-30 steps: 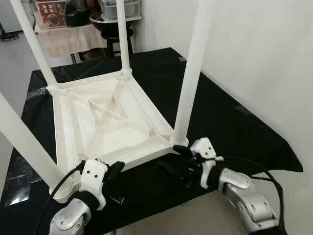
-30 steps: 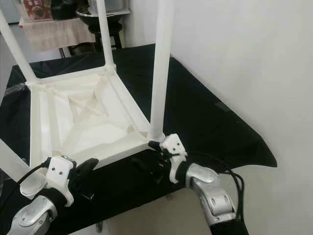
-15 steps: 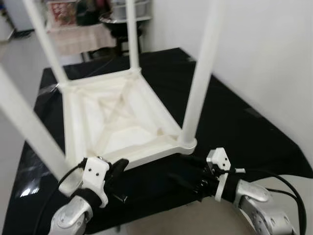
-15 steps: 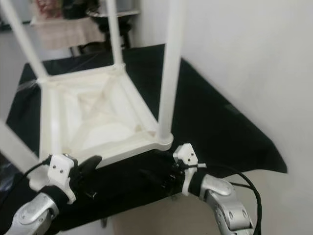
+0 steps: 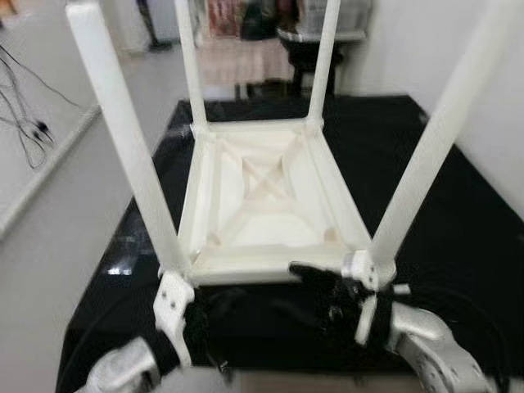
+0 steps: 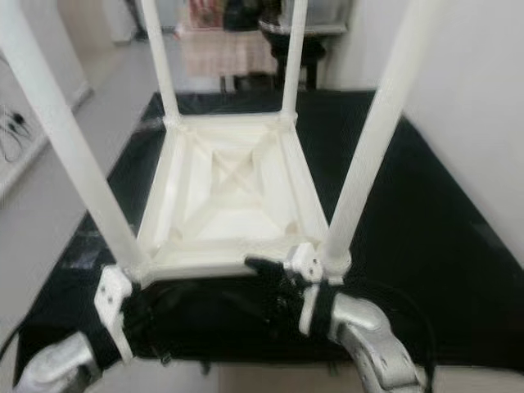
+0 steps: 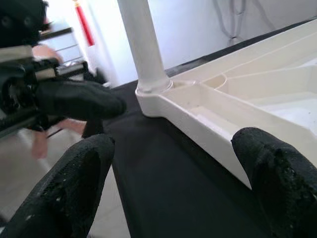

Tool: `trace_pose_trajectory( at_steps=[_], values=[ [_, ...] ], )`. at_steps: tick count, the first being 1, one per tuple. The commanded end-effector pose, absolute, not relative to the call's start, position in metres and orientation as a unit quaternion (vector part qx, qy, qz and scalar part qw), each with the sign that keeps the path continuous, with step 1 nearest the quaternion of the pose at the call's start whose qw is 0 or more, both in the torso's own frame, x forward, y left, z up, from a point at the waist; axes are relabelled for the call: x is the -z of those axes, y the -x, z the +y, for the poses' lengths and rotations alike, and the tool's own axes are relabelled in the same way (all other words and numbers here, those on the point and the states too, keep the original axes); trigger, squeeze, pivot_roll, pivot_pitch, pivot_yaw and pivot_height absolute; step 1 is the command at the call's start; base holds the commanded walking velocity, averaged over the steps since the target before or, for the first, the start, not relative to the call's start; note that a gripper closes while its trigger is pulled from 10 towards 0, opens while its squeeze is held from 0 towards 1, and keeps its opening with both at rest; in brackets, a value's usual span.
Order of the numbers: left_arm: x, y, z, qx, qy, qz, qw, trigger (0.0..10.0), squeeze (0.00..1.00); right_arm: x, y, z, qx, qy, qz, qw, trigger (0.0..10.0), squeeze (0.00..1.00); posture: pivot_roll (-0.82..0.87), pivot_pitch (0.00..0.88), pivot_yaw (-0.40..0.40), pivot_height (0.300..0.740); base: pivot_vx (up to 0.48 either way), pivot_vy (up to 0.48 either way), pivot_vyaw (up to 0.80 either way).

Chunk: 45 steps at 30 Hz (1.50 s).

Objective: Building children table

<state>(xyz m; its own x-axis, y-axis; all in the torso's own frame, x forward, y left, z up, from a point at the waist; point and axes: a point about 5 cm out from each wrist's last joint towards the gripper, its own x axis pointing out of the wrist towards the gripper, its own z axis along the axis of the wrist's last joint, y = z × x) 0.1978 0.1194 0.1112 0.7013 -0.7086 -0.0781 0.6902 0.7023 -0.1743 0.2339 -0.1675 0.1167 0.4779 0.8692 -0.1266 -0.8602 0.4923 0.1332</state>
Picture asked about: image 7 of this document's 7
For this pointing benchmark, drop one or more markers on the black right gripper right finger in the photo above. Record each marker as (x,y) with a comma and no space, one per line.
(284,188)

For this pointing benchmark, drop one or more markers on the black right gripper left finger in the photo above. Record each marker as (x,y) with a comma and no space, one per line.
(62,193)

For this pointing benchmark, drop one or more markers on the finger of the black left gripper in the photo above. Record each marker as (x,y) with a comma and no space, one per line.
(81,99)

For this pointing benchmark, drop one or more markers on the white plastic table leg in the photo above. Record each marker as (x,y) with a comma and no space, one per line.
(143,49)

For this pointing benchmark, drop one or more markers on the white plastic children table top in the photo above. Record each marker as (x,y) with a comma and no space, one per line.
(223,111)

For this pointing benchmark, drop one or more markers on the person's bare foot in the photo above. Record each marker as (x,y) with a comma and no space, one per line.
(38,148)

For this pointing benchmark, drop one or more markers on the white drawer cabinet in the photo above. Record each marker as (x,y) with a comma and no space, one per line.
(64,47)

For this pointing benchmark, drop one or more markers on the red hanging tassel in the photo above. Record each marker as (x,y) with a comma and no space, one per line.
(85,24)

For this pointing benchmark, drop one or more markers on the black tablecloth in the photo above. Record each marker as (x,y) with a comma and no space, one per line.
(173,186)

